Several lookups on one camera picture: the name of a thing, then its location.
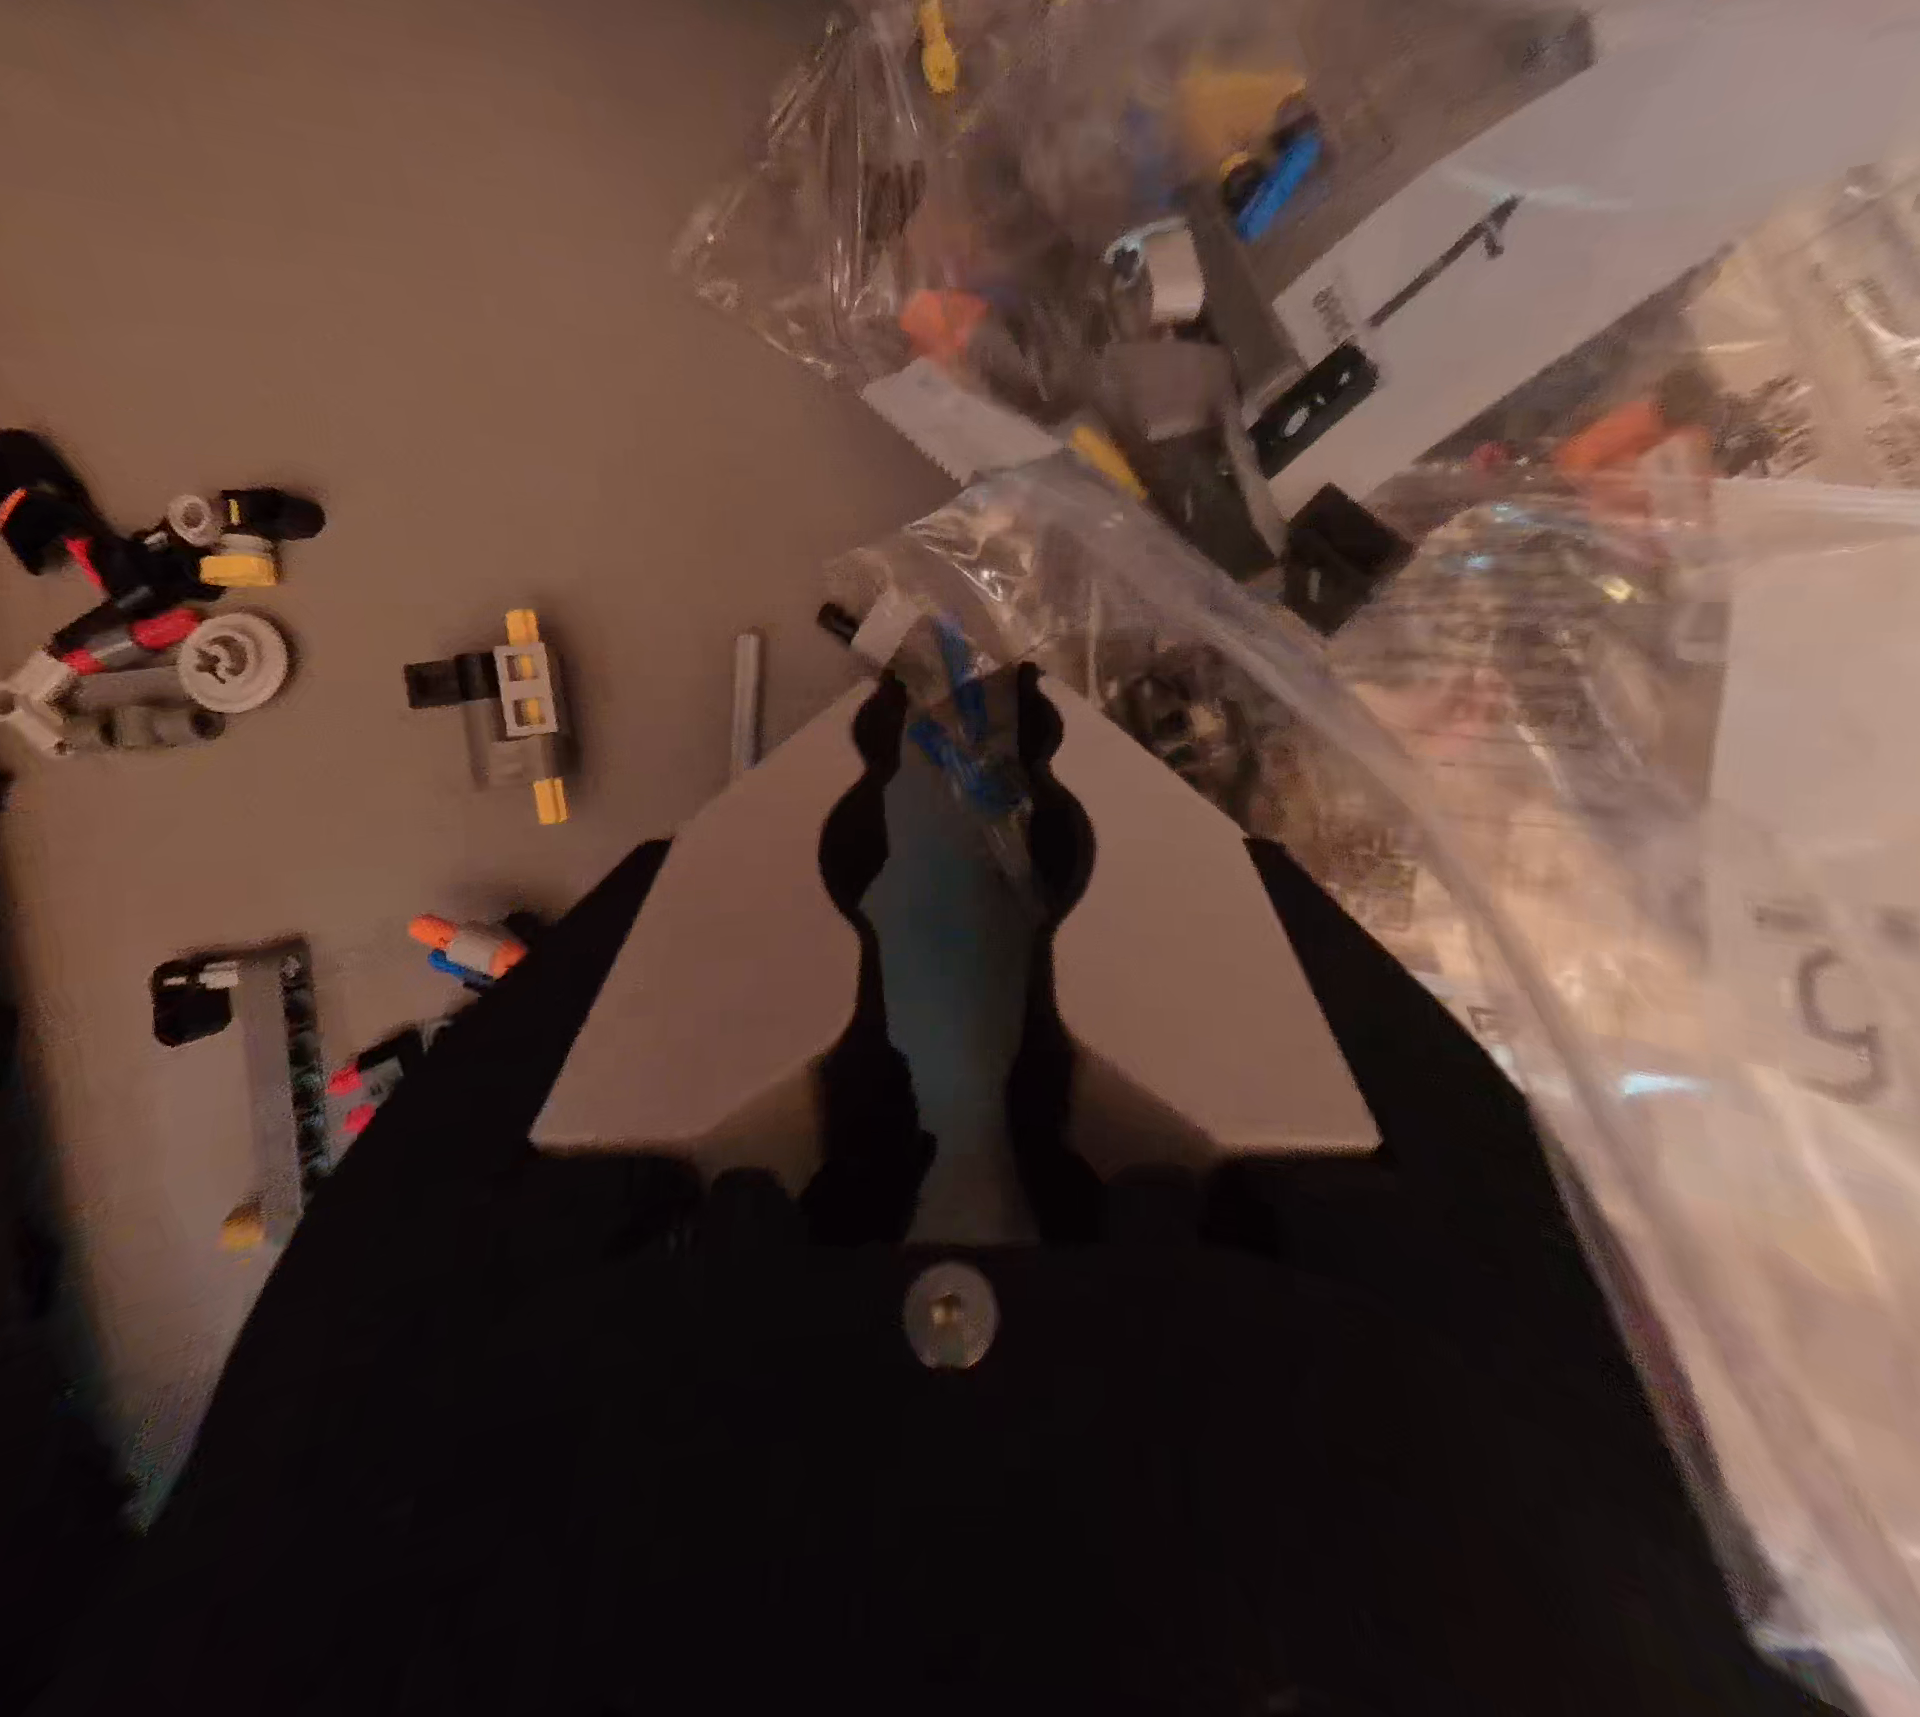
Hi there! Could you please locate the grey lego pulley wheel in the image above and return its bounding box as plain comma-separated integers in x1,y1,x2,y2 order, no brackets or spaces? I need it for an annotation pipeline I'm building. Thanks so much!
176,613,296,714

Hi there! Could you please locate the large clear bag white label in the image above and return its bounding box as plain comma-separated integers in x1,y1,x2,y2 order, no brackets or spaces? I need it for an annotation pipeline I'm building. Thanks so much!
1349,475,1920,1182

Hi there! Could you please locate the grey yellow lego connector assembly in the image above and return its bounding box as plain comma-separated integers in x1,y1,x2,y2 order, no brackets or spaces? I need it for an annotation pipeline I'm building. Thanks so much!
401,605,576,827

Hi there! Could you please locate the black yellow lego connector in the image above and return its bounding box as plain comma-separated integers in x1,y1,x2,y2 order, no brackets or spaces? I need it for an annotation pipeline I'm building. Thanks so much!
199,486,329,589

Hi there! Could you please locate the orange grey lego pin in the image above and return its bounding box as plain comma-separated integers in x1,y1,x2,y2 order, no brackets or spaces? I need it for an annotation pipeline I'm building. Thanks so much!
405,916,532,984

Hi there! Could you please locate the black lego panel red stripe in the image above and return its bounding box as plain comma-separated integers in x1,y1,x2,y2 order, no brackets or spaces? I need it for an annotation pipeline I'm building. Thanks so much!
0,430,96,576

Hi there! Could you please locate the black red lego pin block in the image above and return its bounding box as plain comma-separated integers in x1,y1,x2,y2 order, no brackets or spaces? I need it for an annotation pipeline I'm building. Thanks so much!
323,1020,454,1133

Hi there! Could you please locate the grey lego beam black connector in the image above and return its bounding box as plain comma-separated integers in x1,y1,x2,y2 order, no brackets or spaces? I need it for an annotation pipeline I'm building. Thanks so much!
151,936,338,1255

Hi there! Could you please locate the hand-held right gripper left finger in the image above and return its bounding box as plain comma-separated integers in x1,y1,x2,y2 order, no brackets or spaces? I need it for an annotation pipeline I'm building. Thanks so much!
526,674,940,1248

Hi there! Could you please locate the blue lego pin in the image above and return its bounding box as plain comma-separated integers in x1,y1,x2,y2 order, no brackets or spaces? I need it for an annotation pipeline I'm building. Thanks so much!
927,620,992,759

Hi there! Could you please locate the pile of clear lego bags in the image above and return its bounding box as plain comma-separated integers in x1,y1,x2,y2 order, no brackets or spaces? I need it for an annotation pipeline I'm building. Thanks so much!
675,0,1920,1717

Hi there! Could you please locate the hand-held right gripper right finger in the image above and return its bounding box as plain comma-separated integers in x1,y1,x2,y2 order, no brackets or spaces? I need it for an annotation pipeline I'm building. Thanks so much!
1011,666,1382,1248

